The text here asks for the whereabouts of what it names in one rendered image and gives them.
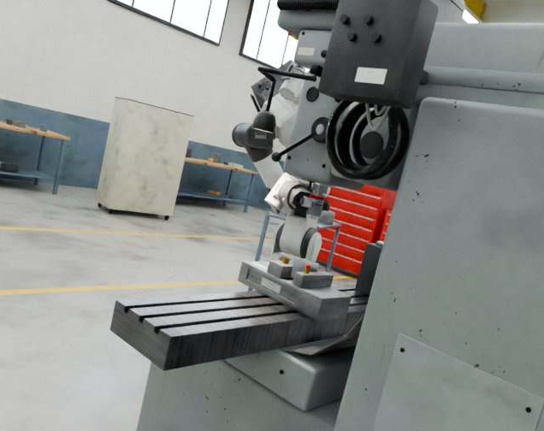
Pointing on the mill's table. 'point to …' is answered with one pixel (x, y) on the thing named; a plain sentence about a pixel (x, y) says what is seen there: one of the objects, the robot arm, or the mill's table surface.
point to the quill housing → (313, 107)
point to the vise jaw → (280, 268)
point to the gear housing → (311, 47)
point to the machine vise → (298, 291)
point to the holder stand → (369, 267)
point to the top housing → (451, 12)
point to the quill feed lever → (307, 137)
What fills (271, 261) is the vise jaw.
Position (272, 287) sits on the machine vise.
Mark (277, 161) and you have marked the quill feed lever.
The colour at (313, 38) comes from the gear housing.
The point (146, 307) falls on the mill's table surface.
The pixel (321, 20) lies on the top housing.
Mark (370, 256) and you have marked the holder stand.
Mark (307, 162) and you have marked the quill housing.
